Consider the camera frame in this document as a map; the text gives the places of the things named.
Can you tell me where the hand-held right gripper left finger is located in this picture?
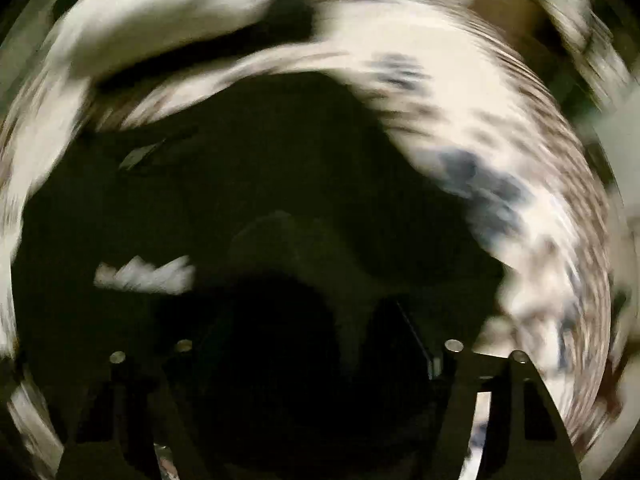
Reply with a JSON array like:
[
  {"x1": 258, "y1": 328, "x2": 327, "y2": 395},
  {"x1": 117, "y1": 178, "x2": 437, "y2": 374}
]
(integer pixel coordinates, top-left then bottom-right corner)
[{"x1": 55, "y1": 339, "x2": 217, "y2": 480}]

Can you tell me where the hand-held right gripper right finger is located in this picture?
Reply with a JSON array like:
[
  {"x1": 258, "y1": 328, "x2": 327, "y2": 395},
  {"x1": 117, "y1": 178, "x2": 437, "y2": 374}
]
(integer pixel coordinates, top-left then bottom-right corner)
[{"x1": 367, "y1": 299, "x2": 583, "y2": 480}]

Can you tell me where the black garment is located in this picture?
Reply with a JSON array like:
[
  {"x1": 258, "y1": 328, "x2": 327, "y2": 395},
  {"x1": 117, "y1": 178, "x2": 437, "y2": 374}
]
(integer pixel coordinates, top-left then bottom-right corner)
[{"x1": 12, "y1": 72, "x2": 507, "y2": 480}]

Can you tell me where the floral fleece blanket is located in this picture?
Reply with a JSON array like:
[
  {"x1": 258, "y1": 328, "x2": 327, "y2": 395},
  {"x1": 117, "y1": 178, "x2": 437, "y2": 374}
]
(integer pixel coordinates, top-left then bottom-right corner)
[{"x1": 0, "y1": 0, "x2": 628, "y2": 480}]

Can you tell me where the white cloth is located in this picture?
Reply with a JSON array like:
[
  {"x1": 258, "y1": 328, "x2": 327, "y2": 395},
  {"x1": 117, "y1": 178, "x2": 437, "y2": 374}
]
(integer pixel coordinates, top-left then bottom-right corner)
[{"x1": 62, "y1": 0, "x2": 286, "y2": 82}]

